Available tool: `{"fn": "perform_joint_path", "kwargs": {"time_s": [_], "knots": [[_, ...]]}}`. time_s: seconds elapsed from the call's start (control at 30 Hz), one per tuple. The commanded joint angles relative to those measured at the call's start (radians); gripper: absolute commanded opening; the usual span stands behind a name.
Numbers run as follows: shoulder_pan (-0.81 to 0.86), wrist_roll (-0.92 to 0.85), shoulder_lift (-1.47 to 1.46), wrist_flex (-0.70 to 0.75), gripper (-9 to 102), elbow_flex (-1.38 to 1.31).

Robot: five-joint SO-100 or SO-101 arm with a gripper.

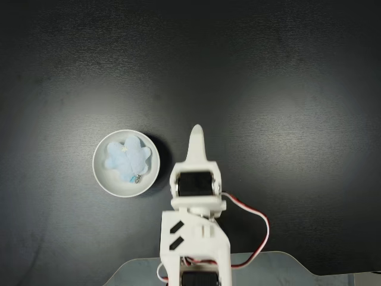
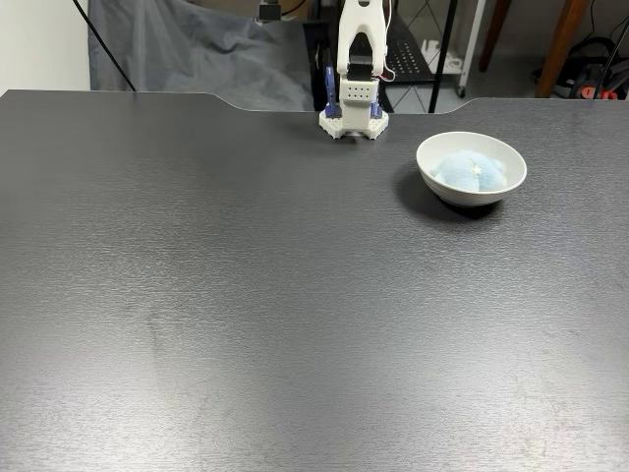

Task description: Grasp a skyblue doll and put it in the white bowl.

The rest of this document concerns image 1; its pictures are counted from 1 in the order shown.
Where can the skyblue plush doll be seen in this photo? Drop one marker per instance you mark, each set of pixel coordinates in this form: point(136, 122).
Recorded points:
point(129, 158)

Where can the white bowl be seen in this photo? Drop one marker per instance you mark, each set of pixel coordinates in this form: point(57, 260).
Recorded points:
point(119, 187)

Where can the grey cloth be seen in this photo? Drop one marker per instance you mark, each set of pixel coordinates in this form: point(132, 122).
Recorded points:
point(268, 272)

